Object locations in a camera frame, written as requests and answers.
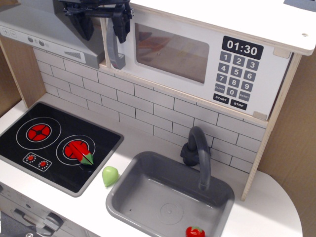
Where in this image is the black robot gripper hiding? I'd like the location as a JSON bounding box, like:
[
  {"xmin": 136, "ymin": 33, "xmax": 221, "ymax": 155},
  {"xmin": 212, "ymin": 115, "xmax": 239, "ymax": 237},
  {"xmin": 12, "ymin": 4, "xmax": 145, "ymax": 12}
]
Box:
[{"xmin": 59, "ymin": 0, "xmax": 134, "ymax": 43}]

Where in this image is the grey microwave door handle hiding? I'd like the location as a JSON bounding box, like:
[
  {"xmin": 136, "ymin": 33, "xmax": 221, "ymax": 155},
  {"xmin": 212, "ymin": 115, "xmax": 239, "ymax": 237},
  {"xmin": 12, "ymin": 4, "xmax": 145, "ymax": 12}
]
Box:
[{"xmin": 106, "ymin": 18, "xmax": 125, "ymax": 70}]

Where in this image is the white toy microwave door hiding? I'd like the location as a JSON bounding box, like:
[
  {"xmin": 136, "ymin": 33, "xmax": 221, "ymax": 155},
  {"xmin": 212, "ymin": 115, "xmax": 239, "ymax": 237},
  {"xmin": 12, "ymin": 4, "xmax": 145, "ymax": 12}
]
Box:
[{"xmin": 117, "ymin": 6, "xmax": 292, "ymax": 120}]

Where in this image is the white wooden microwave cabinet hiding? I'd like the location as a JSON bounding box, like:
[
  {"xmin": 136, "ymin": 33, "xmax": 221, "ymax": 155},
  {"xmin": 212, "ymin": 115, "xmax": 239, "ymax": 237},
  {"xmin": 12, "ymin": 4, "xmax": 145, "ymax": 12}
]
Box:
[{"xmin": 98, "ymin": 0, "xmax": 316, "ymax": 201}]

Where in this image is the grey toy range hood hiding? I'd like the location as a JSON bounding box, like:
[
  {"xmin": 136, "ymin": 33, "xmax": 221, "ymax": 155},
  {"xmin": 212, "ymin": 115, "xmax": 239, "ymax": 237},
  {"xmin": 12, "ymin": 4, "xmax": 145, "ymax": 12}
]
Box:
[{"xmin": 0, "ymin": 0, "xmax": 105, "ymax": 69}]

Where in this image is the red toy chili pepper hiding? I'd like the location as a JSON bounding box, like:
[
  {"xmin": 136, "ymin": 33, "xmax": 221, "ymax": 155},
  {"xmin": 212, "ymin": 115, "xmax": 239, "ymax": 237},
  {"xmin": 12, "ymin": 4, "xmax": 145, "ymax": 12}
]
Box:
[{"xmin": 68, "ymin": 141, "xmax": 94, "ymax": 165}]

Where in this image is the black toy stove top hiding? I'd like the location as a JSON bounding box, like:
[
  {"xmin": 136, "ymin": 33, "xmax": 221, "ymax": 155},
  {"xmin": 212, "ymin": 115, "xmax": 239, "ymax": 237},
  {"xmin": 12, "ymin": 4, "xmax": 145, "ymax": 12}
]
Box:
[{"xmin": 0, "ymin": 102, "xmax": 123, "ymax": 197}]

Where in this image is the green toy pear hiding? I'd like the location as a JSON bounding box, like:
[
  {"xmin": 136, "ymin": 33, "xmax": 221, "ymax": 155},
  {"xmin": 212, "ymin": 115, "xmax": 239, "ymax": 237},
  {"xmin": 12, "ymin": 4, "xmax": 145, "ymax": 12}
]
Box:
[{"xmin": 102, "ymin": 166, "xmax": 119, "ymax": 187}]

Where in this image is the dark grey toy faucet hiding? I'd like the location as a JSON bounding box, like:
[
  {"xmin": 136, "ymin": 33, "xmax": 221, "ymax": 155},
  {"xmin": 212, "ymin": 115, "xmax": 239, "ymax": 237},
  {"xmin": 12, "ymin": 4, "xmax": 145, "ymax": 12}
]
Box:
[{"xmin": 180, "ymin": 126, "xmax": 211, "ymax": 191}]

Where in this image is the grey toy sink basin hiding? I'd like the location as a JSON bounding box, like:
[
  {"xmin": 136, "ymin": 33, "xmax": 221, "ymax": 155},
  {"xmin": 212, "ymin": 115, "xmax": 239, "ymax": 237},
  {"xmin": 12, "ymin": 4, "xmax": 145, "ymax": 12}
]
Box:
[{"xmin": 106, "ymin": 152, "xmax": 235, "ymax": 237}]

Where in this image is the red toy strawberry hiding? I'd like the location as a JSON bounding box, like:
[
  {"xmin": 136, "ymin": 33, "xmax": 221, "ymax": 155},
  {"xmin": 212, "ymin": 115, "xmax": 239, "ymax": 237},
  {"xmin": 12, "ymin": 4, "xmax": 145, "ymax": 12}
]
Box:
[{"xmin": 185, "ymin": 226, "xmax": 205, "ymax": 237}]

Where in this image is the grey toy oven handle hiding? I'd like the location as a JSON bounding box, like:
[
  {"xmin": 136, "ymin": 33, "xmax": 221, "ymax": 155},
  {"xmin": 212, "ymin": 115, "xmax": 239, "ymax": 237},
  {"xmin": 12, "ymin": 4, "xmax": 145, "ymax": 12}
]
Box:
[{"xmin": 11, "ymin": 208, "xmax": 64, "ymax": 237}]

